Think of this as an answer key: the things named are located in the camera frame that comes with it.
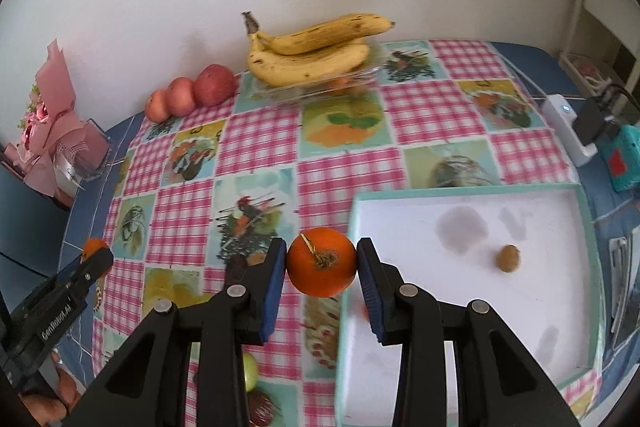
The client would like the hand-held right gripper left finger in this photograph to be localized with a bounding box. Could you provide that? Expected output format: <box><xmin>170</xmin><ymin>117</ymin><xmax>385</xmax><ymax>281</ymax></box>
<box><xmin>62</xmin><ymin>237</ymin><xmax>288</xmax><ymax>427</ymax></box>

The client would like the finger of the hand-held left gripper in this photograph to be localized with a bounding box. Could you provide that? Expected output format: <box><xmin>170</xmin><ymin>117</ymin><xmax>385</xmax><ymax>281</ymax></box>
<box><xmin>57</xmin><ymin>247</ymin><xmax>115</xmax><ymax>303</ymax></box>

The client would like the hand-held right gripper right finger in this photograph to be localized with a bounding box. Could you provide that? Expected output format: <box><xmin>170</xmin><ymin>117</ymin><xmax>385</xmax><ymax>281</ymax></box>
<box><xmin>355</xmin><ymin>236</ymin><xmax>581</xmax><ymax>427</ymax></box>

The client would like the small orange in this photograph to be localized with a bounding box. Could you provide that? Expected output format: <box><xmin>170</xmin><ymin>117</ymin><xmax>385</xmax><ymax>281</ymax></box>
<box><xmin>82</xmin><ymin>238</ymin><xmax>112</xmax><ymax>260</ymax></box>

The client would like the large orange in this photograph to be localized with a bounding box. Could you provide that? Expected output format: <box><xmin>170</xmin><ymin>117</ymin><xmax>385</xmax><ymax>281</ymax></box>
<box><xmin>286</xmin><ymin>227</ymin><xmax>358</xmax><ymax>299</ymax></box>

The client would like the green mango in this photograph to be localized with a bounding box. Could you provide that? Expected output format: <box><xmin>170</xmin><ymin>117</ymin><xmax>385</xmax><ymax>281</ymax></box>
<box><xmin>242</xmin><ymin>352</ymin><xmax>259</xmax><ymax>393</ymax></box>

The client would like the white tray with teal rim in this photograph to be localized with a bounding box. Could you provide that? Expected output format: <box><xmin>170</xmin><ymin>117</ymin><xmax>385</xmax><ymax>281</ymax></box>
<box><xmin>336</xmin><ymin>183</ymin><xmax>605</xmax><ymax>427</ymax></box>

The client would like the person's left hand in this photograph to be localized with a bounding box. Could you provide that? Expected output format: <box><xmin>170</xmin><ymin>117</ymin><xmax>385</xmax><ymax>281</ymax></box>
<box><xmin>20</xmin><ymin>352</ymin><xmax>83</xmax><ymax>425</ymax></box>

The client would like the pink plaid printed tablecloth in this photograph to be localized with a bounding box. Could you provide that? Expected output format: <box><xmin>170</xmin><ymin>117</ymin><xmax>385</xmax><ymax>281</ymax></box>
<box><xmin>92</xmin><ymin>39</ymin><xmax>603</xmax><ymax>427</ymax></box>

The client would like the clear acrylic box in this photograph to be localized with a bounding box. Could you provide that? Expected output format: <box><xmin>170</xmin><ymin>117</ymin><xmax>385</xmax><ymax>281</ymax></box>
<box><xmin>52</xmin><ymin>118</ymin><xmax>112</xmax><ymax>182</ymax></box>

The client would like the dark brown ribbed fruit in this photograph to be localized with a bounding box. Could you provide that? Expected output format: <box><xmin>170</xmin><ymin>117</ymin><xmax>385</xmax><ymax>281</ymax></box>
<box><xmin>247</xmin><ymin>389</ymin><xmax>278</xmax><ymax>427</ymax></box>

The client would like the pink flower bouquet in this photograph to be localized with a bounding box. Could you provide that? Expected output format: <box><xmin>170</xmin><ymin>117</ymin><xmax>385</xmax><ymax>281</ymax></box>
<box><xmin>2</xmin><ymin>38</ymin><xmax>88</xmax><ymax>198</ymax></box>

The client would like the orange-red apple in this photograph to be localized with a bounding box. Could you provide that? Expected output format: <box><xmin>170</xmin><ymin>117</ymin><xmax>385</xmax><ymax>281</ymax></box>
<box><xmin>166</xmin><ymin>77</ymin><xmax>197</xmax><ymax>118</ymax></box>
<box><xmin>145</xmin><ymin>89</ymin><xmax>172</xmax><ymax>123</ymax></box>

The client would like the red apple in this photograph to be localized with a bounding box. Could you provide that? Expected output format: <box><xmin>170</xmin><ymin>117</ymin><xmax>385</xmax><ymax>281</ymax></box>
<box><xmin>193</xmin><ymin>64</ymin><xmax>237</xmax><ymax>108</ymax></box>

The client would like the orange in plastic container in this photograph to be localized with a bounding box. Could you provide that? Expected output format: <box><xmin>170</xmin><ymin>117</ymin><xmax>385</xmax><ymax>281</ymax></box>
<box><xmin>327</xmin><ymin>77</ymin><xmax>361</xmax><ymax>96</ymax></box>

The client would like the clear plastic container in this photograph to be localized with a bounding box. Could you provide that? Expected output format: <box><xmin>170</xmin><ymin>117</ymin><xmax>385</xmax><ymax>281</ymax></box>
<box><xmin>250</xmin><ymin>42</ymin><xmax>388</xmax><ymax>102</ymax></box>

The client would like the spotted yellow banana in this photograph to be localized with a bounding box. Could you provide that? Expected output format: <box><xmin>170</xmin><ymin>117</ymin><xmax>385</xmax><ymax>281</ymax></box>
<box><xmin>255</xmin><ymin>13</ymin><xmax>396</xmax><ymax>56</ymax></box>
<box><xmin>242</xmin><ymin>11</ymin><xmax>372</xmax><ymax>88</ymax></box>

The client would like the silver metal utensil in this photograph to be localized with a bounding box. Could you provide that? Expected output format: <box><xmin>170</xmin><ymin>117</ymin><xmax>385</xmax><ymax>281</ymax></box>
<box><xmin>607</xmin><ymin>227</ymin><xmax>640</xmax><ymax>350</ymax></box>

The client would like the white power strip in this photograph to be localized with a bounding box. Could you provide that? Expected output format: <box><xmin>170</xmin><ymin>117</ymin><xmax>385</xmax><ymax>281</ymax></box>
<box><xmin>542</xmin><ymin>93</ymin><xmax>598</xmax><ymax>168</ymax></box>

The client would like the black power adapter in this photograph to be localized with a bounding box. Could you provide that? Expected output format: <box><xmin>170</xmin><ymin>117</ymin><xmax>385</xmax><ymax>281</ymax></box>
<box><xmin>575</xmin><ymin>99</ymin><xmax>613</xmax><ymax>146</ymax></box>

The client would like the teal device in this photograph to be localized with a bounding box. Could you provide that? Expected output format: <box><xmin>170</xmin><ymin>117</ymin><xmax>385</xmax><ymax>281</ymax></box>
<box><xmin>599</xmin><ymin>124</ymin><xmax>640</xmax><ymax>194</ymax></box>

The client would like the white shelf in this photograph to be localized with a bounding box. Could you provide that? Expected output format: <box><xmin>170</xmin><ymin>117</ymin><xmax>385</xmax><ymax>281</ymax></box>
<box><xmin>560</xmin><ymin>0</ymin><xmax>640</xmax><ymax>118</ymax></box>

